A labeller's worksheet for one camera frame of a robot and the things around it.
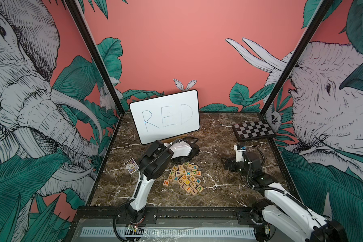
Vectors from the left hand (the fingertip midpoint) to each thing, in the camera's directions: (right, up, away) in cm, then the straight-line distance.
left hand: (169, 156), depth 94 cm
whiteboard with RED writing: (-1, +25, -4) cm, 26 cm away
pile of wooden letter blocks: (+11, -9, -9) cm, 17 cm away
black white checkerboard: (+60, +16, +13) cm, 63 cm away
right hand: (+33, +3, -11) cm, 35 cm away
